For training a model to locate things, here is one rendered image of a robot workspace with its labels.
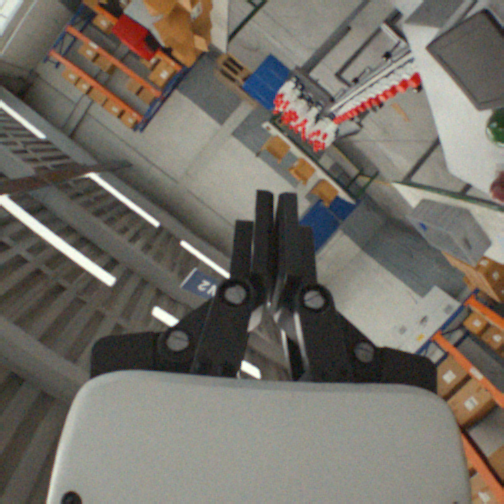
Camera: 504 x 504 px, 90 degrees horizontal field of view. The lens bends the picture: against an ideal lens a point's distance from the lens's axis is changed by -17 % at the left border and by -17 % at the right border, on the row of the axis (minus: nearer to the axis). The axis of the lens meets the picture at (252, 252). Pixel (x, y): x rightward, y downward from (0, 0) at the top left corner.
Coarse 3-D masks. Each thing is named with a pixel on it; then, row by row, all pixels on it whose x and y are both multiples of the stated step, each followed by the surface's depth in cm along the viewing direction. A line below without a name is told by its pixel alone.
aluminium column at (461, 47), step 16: (480, 0) 9; (496, 0) 8; (464, 16) 10; (480, 16) 8; (496, 16) 8; (448, 32) 10; (464, 32) 9; (480, 32) 9; (496, 32) 8; (432, 48) 12; (448, 48) 11; (464, 48) 10; (480, 48) 10; (496, 48) 9; (448, 64) 12; (464, 64) 11; (480, 64) 10; (496, 64) 10; (464, 80) 12; (480, 80) 11; (496, 80) 10; (480, 96) 12; (496, 96) 11
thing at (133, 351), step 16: (112, 336) 8; (128, 336) 9; (144, 336) 9; (96, 352) 8; (112, 352) 8; (128, 352) 8; (144, 352) 8; (96, 368) 8; (112, 368) 8; (128, 368) 8; (144, 368) 8; (160, 368) 8; (176, 368) 8
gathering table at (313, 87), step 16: (368, 0) 170; (352, 16) 174; (336, 32) 177; (320, 48) 181; (304, 64) 184; (304, 80) 189; (320, 96) 195; (320, 112) 225; (336, 112) 200; (368, 112) 192; (352, 128) 204
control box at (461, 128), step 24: (432, 0) 14; (456, 0) 12; (408, 24) 14; (432, 24) 13; (432, 72) 16; (432, 96) 19; (456, 96) 16; (456, 120) 19; (480, 120) 16; (456, 144) 21; (480, 144) 19; (456, 168) 24; (480, 168) 21
